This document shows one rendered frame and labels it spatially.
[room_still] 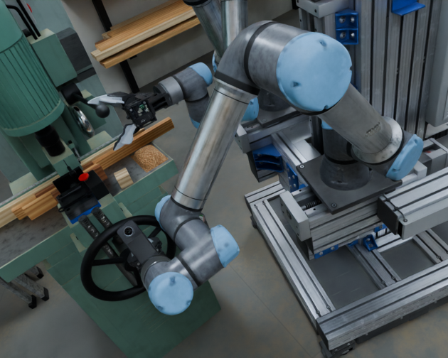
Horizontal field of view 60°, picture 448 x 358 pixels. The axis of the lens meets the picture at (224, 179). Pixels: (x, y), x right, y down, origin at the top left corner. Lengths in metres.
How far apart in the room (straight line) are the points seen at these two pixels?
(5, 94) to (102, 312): 0.81
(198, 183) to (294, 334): 1.16
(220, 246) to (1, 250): 0.76
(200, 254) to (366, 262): 1.10
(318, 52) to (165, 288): 0.47
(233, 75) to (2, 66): 0.60
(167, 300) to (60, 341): 1.53
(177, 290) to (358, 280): 1.09
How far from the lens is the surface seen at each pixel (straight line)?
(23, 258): 1.27
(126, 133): 1.15
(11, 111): 1.16
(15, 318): 2.48
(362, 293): 1.68
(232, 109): 0.77
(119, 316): 1.59
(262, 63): 0.68
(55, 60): 1.40
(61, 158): 1.28
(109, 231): 1.07
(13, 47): 1.13
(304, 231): 1.19
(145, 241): 0.90
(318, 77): 0.65
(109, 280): 1.45
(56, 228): 1.27
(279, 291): 1.94
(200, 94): 1.18
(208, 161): 0.79
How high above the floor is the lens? 1.66
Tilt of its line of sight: 41 degrees down
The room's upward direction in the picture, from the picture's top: 18 degrees counter-clockwise
